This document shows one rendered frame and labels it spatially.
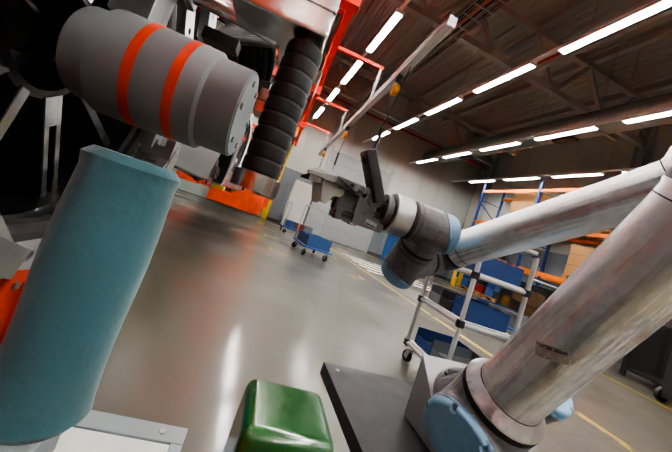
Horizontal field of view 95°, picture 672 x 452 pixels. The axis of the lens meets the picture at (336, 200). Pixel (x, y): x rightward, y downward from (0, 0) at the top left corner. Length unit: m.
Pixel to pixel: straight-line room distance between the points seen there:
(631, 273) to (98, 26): 0.71
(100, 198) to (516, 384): 0.63
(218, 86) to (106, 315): 0.27
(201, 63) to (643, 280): 0.61
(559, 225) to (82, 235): 0.71
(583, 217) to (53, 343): 0.75
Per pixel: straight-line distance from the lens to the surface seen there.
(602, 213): 0.70
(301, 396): 0.18
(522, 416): 0.69
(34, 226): 0.55
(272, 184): 0.28
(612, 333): 0.58
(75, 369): 0.39
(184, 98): 0.43
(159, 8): 0.55
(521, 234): 0.74
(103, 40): 0.48
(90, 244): 0.34
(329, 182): 0.58
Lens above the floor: 0.74
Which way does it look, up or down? 4 degrees up
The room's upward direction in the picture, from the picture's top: 20 degrees clockwise
